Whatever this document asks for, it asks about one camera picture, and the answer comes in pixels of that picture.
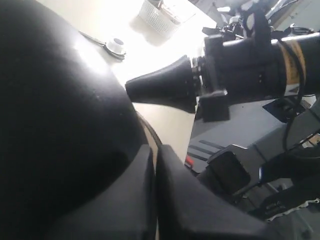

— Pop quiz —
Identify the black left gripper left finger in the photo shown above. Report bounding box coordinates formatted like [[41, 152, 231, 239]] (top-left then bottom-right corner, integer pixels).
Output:
[[32, 144, 157, 240]]

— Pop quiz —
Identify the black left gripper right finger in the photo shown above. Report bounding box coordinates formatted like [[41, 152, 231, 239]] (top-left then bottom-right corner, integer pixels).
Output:
[[155, 145, 272, 240]]

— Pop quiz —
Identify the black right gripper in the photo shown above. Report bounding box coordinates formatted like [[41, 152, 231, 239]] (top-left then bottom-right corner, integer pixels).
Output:
[[125, 34, 231, 122]]

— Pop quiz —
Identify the black helmet with tinted visor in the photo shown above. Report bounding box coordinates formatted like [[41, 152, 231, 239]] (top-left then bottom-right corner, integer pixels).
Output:
[[0, 0, 149, 240]]

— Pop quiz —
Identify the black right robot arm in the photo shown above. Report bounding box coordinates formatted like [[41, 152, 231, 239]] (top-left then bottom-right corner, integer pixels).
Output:
[[125, 33, 320, 122]]

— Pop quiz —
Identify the white perforated basket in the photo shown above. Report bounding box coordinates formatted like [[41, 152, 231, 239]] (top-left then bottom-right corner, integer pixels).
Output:
[[138, 0, 182, 39]]

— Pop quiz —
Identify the clear tape roll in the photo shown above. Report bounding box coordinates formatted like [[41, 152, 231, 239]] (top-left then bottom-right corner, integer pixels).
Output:
[[105, 37, 126, 55]]

